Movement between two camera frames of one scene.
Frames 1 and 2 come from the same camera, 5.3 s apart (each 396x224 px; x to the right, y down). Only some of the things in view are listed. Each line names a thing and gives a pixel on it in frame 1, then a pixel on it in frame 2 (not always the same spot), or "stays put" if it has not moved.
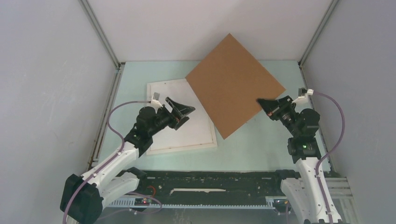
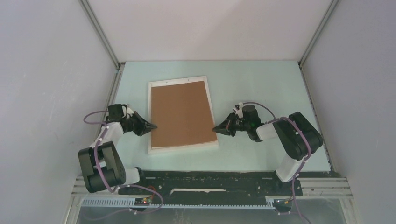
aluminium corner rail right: [333, 4] stays put
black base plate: [210, 185] stays put
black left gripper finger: [181, 122] to [140, 130]
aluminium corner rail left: [118, 65] stays put
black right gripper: [272, 107] to [226, 127]
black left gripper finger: [181, 109] to [148, 126]
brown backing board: [228, 83] to [180, 115]
